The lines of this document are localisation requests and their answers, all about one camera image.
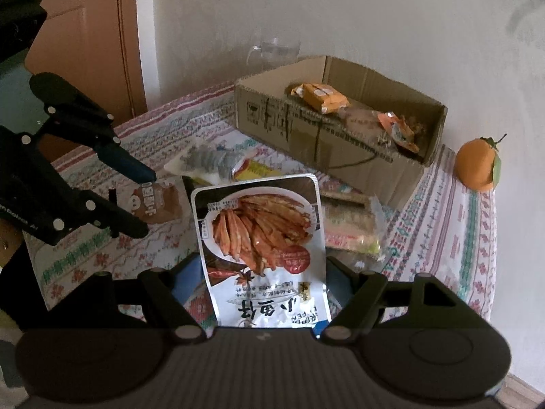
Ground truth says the white fish snack pouch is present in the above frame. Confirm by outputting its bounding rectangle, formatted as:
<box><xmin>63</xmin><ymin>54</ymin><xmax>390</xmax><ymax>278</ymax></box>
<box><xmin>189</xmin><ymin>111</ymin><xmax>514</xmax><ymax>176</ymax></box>
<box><xmin>190</xmin><ymin>173</ymin><xmax>333</xmax><ymax>330</ymax></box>

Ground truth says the clear bread packet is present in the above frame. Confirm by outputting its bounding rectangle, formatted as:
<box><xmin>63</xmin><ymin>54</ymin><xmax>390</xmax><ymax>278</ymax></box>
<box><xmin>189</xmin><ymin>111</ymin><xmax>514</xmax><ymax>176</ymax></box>
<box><xmin>338</xmin><ymin>106</ymin><xmax>384</xmax><ymax>131</ymax></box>

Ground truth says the orange cake packet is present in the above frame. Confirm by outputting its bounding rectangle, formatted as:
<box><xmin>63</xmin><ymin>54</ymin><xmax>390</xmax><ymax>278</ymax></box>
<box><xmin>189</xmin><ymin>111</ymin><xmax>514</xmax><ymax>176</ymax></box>
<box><xmin>291</xmin><ymin>83</ymin><xmax>350</xmax><ymax>115</ymax></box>

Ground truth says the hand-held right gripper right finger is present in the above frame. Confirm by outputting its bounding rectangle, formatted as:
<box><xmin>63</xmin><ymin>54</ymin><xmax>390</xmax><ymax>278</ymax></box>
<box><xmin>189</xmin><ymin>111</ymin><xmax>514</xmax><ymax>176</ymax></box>
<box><xmin>319</xmin><ymin>256</ymin><xmax>458</xmax><ymax>344</ymax></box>

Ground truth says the orange jelly cup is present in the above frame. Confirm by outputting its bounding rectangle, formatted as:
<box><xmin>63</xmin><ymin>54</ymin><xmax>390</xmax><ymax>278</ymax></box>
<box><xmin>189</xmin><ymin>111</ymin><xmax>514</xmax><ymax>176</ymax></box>
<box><xmin>377</xmin><ymin>111</ymin><xmax>420</xmax><ymax>152</ymax></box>

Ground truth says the yellow snack packet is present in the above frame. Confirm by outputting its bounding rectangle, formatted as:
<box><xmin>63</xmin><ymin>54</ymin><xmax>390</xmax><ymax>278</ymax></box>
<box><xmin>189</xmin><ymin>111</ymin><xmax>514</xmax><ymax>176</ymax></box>
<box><xmin>232</xmin><ymin>160</ymin><xmax>284</xmax><ymax>181</ymax></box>

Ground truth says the patterned tablecloth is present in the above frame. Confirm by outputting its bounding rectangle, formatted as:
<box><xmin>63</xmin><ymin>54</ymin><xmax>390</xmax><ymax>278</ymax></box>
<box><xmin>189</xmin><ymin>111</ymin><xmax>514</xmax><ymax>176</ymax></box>
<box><xmin>26</xmin><ymin>81</ymin><xmax>499</xmax><ymax>320</ymax></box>

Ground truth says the white door frame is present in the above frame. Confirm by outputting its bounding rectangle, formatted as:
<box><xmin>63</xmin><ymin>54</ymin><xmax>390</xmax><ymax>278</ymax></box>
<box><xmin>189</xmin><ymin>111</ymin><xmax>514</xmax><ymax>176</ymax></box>
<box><xmin>135</xmin><ymin>0</ymin><xmax>161</xmax><ymax>114</ymax></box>

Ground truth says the brown snack packet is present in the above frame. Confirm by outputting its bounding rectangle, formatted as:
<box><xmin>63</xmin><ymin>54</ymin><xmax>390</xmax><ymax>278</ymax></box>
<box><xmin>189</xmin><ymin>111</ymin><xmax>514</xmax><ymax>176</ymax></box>
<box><xmin>117</xmin><ymin>181</ymin><xmax>184</xmax><ymax>225</ymax></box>

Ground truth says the brown wooden door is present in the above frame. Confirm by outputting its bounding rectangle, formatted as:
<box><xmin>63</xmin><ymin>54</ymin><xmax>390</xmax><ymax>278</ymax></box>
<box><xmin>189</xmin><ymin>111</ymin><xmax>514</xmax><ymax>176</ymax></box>
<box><xmin>0</xmin><ymin>0</ymin><xmax>148</xmax><ymax>167</ymax></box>

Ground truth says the orange plush fruit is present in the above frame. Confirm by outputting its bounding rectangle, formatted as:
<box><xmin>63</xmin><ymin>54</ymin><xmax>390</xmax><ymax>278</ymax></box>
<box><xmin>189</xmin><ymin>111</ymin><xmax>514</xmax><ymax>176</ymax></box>
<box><xmin>455</xmin><ymin>133</ymin><xmax>508</xmax><ymax>192</ymax></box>

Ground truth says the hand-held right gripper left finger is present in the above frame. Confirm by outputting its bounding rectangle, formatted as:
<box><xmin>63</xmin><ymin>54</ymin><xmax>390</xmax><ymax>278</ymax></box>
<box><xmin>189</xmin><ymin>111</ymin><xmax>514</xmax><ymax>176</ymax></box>
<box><xmin>87</xmin><ymin>253</ymin><xmax>210</xmax><ymax>342</ymax></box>

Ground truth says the grey printed snack packet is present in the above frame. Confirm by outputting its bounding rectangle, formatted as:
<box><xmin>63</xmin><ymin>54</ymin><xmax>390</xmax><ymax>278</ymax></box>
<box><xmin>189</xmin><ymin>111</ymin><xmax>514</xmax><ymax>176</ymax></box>
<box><xmin>164</xmin><ymin>142</ymin><xmax>252</xmax><ymax>180</ymax></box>

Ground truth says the cardboard box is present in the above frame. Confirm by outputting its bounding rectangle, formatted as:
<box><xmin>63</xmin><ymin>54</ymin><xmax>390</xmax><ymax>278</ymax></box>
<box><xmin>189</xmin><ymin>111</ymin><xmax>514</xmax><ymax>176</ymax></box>
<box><xmin>234</xmin><ymin>55</ymin><xmax>448</xmax><ymax>209</ymax></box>

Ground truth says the beige cracker packet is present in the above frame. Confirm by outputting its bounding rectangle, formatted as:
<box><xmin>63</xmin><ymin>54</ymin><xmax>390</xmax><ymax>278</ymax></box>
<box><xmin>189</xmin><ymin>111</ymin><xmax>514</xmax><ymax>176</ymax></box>
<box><xmin>319</xmin><ymin>192</ymin><xmax>386</xmax><ymax>260</ymax></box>

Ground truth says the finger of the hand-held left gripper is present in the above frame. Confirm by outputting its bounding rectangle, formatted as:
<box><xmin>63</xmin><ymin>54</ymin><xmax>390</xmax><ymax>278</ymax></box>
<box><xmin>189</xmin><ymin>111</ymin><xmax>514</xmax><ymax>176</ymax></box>
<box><xmin>19</xmin><ymin>72</ymin><xmax>157</xmax><ymax>182</ymax></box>
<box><xmin>43</xmin><ymin>187</ymin><xmax>150</xmax><ymax>246</ymax></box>

